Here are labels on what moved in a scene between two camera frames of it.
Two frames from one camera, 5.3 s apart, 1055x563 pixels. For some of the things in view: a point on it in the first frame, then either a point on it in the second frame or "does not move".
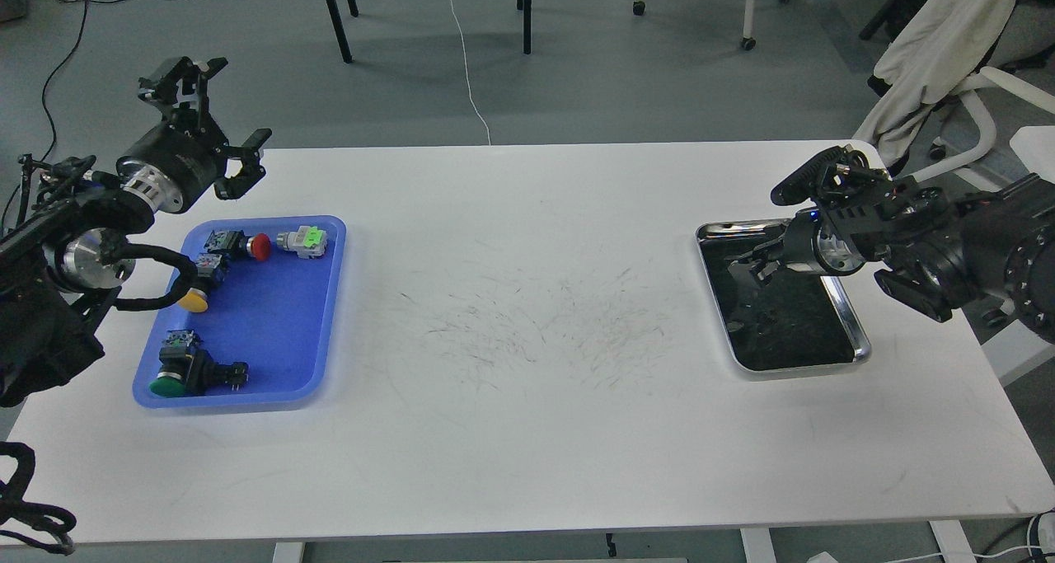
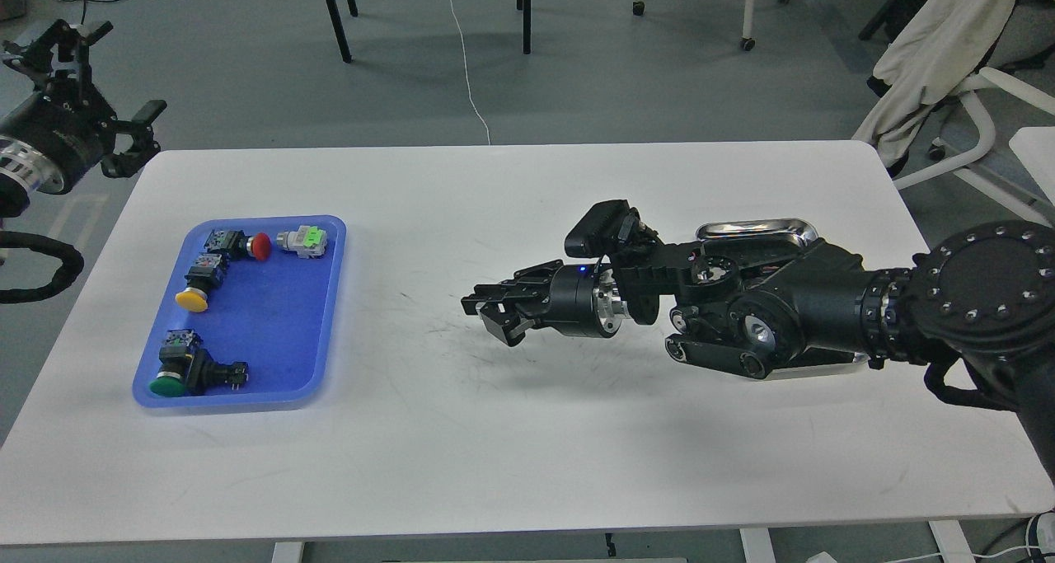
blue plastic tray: (278, 316) does not move
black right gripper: (836, 241) → (581, 301)
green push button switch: (187, 368) does not move
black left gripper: (168, 167) → (52, 140)
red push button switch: (235, 241) does not move
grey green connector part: (309, 242) does not move
